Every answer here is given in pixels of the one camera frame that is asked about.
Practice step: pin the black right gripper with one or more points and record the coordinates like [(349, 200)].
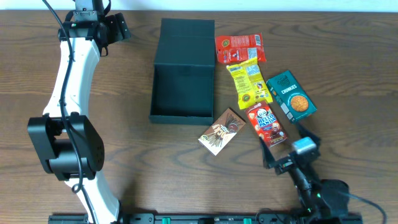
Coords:
[(268, 160)]

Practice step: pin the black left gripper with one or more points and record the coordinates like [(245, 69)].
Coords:
[(118, 27)]

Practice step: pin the red Hello Panda box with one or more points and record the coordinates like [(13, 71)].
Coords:
[(266, 124)]

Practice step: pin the teal Chunkies cookie box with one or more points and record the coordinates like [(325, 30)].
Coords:
[(291, 97)]

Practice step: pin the brown Pocky box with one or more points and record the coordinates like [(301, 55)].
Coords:
[(219, 134)]

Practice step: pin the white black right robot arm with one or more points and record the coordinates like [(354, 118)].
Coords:
[(322, 200)]

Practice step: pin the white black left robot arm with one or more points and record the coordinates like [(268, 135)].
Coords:
[(67, 144)]

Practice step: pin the yellow snack packet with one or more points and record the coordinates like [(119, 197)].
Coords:
[(249, 82)]

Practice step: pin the dark green open box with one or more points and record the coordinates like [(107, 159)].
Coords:
[(184, 69)]

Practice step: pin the red snack packet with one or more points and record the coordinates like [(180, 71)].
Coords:
[(239, 48)]

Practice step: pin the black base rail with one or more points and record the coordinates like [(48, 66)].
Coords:
[(260, 218)]

